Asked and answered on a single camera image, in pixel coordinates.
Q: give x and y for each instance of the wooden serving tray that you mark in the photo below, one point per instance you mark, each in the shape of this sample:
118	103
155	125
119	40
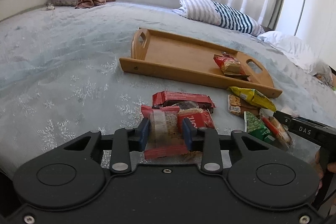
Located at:
180	58

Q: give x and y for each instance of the light blue bedspread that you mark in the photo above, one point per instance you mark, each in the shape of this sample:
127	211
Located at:
61	76

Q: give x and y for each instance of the red Biscoff biscuit packet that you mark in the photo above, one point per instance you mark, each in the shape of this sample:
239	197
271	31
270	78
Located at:
198	118

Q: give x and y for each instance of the round crackers clear packet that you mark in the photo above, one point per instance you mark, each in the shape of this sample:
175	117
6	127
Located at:
283	138

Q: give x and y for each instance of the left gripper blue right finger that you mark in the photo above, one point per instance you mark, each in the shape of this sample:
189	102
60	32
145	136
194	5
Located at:
205	140

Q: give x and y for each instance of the brown biscuit packet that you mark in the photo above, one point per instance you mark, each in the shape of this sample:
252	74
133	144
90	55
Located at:
238	106

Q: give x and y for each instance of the green snack packet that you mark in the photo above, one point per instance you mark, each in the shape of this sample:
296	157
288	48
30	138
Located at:
256	128

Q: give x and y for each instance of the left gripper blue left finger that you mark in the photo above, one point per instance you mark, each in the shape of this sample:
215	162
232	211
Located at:
125	141

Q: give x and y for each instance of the striped white blue pillow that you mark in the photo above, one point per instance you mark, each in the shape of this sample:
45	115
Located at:
220	15

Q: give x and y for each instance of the long red wafer packet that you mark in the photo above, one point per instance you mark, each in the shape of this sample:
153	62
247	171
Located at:
168	98

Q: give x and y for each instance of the red clear cake packet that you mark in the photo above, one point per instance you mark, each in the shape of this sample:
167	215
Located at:
164	138

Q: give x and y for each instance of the yellow snack packet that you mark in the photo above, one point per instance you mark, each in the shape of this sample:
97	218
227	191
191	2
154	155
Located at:
253	97

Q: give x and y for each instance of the white snack packet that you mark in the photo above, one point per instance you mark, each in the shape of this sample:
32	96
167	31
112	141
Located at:
287	110

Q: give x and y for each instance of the red orange chips bag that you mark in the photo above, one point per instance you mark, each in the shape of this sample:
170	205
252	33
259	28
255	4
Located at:
230	66

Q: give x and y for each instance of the person's right hand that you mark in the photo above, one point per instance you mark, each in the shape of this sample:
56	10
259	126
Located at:
316	165

